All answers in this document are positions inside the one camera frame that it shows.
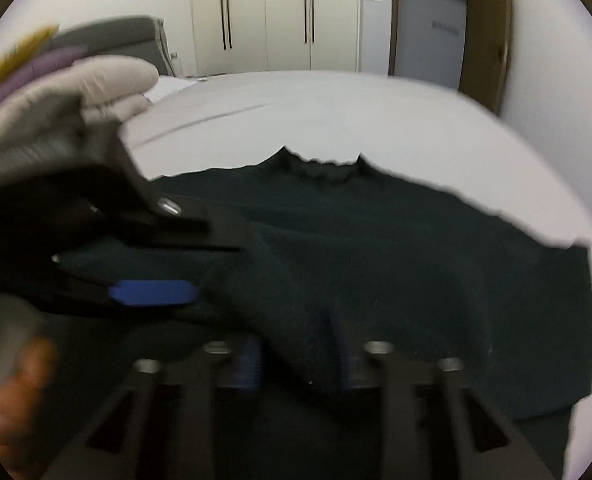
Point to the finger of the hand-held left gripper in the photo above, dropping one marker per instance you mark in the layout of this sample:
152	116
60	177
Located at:
175	220
150	294

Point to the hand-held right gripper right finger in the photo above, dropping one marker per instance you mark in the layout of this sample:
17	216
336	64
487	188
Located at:
350	372

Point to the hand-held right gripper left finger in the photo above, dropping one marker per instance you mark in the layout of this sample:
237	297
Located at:
248	367

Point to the dark green knit sweater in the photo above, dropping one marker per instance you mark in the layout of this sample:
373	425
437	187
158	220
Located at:
376	260

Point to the person's left forearm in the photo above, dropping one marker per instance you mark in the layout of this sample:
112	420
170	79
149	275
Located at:
10	410

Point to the person's left hand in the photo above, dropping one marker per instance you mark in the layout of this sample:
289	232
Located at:
100	77

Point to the purple cloth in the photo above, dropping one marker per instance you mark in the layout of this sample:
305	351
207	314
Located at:
40	65

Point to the yellow cloth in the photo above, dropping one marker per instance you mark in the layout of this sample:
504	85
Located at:
10	60

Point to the grey padded headboard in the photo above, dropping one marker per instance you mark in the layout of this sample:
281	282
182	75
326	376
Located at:
125	35

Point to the cream wardrobe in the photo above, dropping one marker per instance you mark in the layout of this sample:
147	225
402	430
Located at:
276	15

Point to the pale grey door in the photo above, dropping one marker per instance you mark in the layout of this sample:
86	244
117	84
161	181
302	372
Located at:
426	35

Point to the brown wooden door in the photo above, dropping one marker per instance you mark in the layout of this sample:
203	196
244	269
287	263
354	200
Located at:
491	35

